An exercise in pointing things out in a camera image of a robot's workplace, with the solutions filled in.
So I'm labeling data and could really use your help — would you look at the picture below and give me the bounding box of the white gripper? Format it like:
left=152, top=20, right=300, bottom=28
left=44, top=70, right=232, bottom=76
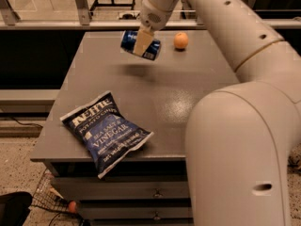
left=134, top=0, right=172, bottom=57

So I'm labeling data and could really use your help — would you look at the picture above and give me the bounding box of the blue pepsi can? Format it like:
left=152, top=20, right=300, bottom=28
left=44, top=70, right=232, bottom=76
left=120, top=30, right=161, bottom=60

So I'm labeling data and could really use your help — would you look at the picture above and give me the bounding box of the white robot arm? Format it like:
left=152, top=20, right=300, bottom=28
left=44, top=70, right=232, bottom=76
left=135, top=0, right=301, bottom=226

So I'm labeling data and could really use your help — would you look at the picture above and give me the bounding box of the orange fruit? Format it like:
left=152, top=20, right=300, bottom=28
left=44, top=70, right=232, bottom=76
left=173, top=32, right=189, bottom=50

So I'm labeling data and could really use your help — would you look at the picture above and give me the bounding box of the grey drawer cabinet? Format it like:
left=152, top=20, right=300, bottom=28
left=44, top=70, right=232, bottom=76
left=31, top=30, right=237, bottom=226

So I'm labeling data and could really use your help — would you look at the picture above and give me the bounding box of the black floor stand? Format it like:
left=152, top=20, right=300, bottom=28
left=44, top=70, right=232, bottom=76
left=89, top=0, right=135, bottom=13

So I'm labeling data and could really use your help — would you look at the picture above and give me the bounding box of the blue kettle chips bag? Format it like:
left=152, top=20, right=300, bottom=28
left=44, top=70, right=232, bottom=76
left=60, top=91, right=153, bottom=179

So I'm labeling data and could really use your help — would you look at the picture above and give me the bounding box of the top grey drawer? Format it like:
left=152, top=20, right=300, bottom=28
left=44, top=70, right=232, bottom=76
left=51, top=176, right=189, bottom=201

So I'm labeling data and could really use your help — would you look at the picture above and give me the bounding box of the grey drawer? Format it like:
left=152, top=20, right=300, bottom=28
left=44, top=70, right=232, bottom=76
left=51, top=176, right=189, bottom=201
left=78, top=201, right=193, bottom=220

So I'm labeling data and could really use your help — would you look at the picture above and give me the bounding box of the small orange ball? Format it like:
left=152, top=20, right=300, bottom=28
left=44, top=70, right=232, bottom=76
left=68, top=201, right=77, bottom=214

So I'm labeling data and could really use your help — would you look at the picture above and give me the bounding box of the lower grey drawer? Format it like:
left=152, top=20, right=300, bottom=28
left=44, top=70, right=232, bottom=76
left=78, top=201, right=193, bottom=220

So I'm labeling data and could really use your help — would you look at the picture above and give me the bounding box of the metal window rail frame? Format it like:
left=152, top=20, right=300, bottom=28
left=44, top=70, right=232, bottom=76
left=0, top=0, right=301, bottom=29

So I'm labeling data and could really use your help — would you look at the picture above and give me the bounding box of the wire basket on floor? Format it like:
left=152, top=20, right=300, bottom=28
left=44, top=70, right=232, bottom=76
left=32, top=169, right=71, bottom=215

